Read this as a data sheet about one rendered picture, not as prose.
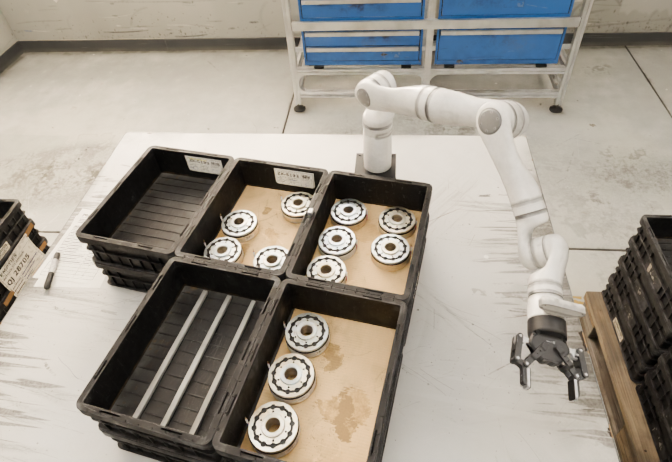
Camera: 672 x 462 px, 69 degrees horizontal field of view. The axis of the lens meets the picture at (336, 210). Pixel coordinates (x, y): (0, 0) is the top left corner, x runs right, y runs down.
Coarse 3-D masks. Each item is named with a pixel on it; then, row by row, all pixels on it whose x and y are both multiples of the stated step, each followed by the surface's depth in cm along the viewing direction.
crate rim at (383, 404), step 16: (320, 288) 114; (336, 288) 114; (272, 304) 112; (400, 304) 110; (400, 320) 107; (400, 336) 104; (256, 352) 103; (240, 384) 99; (384, 384) 97; (384, 400) 95; (224, 416) 94; (384, 416) 93; (224, 448) 90; (240, 448) 90
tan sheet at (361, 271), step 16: (368, 208) 146; (384, 208) 145; (368, 224) 141; (368, 240) 137; (352, 256) 133; (368, 256) 133; (352, 272) 129; (368, 272) 129; (384, 272) 129; (400, 272) 128; (384, 288) 125; (400, 288) 125
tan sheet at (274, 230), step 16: (256, 192) 153; (272, 192) 153; (288, 192) 153; (240, 208) 149; (256, 208) 148; (272, 208) 148; (272, 224) 143; (288, 224) 143; (256, 240) 139; (272, 240) 139; (288, 240) 139
